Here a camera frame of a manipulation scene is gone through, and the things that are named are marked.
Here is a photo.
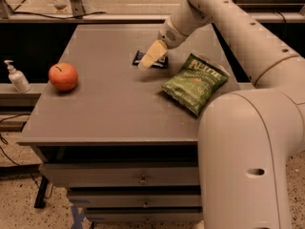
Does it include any white pump lotion bottle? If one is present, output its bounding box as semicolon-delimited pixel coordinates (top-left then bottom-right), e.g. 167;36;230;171
4;60;31;93

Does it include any bottom grey drawer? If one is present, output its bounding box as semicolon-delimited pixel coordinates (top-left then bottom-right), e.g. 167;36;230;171
85;207;203;222

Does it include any black floor cable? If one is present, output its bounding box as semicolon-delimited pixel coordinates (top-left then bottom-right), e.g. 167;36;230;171
0;113;32;167

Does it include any green kettle chips bag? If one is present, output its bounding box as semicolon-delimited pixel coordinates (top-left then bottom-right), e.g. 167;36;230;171
161;53;230;116

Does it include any grey drawer cabinet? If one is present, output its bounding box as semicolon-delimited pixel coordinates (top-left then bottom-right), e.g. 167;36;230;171
17;23;242;224

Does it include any metal shelf frame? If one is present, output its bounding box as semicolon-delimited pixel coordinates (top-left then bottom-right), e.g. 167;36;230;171
0;0;305;25

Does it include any red apple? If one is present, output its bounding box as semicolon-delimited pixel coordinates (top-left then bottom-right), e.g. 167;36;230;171
49;63;78;92

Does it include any grey drawer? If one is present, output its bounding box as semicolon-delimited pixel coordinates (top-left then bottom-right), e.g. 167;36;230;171
68;187;201;208
39;162;199;188
85;207;203;222

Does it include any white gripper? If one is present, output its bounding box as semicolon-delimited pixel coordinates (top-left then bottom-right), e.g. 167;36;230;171
138;16;187;71

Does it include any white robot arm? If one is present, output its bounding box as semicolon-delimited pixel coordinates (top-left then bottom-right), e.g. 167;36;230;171
139;0;305;229

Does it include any middle grey drawer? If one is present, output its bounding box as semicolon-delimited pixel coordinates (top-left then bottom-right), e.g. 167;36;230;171
68;187;201;208

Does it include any black cable on shelf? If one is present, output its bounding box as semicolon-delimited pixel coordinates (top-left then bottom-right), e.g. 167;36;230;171
11;10;107;20

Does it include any top grey drawer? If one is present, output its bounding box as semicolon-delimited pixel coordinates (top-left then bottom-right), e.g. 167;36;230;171
39;162;199;188

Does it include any blue floor tape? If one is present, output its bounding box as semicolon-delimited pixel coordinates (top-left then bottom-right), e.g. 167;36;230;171
71;203;94;229

